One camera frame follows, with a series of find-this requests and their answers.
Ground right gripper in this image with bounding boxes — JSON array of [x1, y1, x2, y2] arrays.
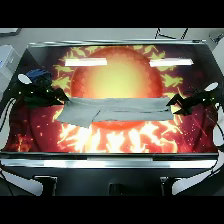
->
[[165, 92, 197, 117]]

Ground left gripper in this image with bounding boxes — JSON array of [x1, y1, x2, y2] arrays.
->
[[46, 87, 71, 107]]

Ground grey pants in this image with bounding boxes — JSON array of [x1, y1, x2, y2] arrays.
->
[[52, 96, 175, 129]]

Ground blue garment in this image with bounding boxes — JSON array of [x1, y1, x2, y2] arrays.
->
[[25, 68, 53, 84]]

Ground white box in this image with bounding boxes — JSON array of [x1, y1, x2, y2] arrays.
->
[[0, 44, 22, 82]]

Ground silver frame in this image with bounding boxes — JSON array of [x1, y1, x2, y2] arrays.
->
[[0, 153, 224, 197]]

